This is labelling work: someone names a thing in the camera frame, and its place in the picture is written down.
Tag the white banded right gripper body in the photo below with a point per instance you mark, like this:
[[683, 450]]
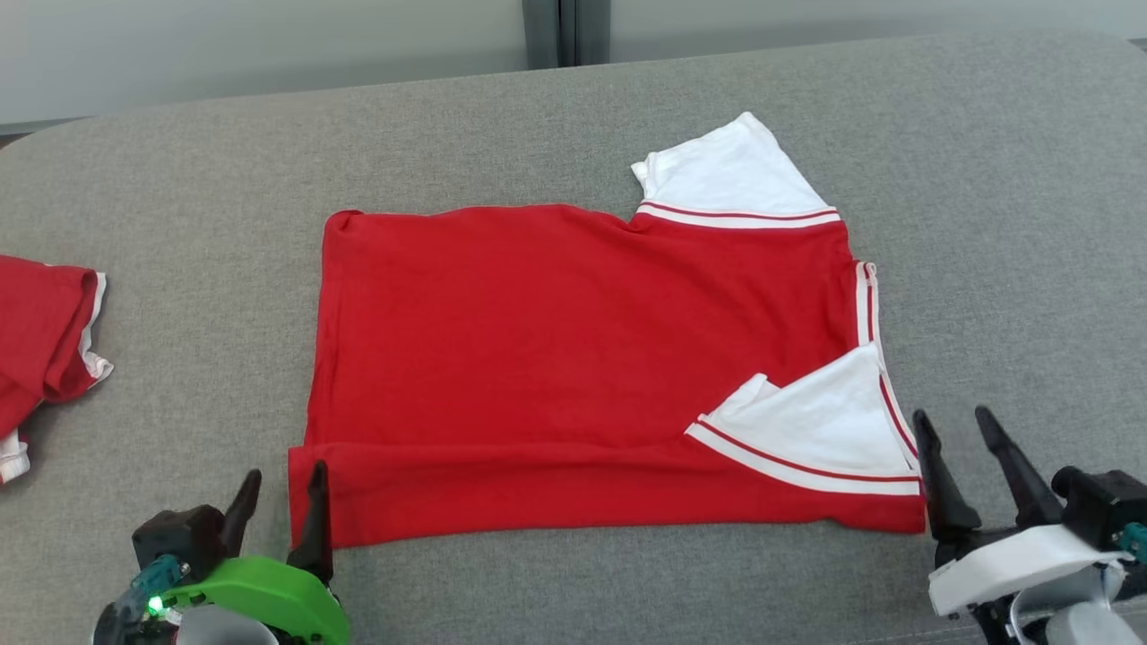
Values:
[[1013, 564]]

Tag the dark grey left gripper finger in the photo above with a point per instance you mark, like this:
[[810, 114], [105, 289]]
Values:
[[242, 506], [314, 524]]

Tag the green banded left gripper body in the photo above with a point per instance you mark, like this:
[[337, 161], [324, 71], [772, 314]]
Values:
[[269, 596]]

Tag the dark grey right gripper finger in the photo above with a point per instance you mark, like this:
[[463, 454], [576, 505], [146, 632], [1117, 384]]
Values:
[[943, 488], [1017, 475]]

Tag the red shorts with white trim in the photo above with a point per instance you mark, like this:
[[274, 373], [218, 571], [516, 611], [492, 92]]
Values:
[[36, 331]]

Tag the red t-shirt with white sleeves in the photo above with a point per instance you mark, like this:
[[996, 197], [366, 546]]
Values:
[[582, 358]]

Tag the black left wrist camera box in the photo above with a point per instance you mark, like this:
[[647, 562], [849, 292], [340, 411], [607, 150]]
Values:
[[179, 537]]

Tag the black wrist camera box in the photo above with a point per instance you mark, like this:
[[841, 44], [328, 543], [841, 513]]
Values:
[[1102, 506], [179, 537]]

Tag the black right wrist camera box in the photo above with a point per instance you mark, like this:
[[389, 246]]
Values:
[[1102, 506]]

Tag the grey metal frame post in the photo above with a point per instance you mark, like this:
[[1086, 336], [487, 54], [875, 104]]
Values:
[[564, 31]]

